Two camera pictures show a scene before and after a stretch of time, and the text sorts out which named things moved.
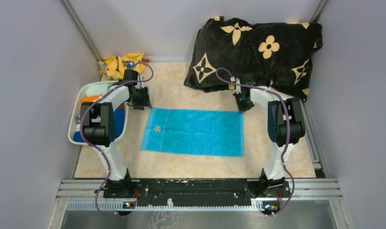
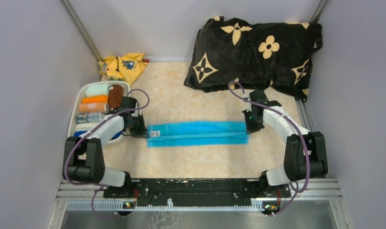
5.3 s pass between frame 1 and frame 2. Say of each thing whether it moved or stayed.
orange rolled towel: stayed
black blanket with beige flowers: stayed
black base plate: stayed
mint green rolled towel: stayed
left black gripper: moved
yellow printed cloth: stayed
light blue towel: moved
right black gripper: moved
